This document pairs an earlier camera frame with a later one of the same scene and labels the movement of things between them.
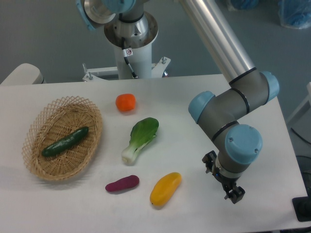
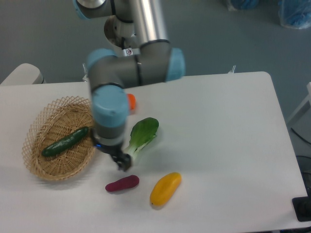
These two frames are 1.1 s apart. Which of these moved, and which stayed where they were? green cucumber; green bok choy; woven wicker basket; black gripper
Moved: black gripper
Stayed: woven wicker basket; green bok choy; green cucumber
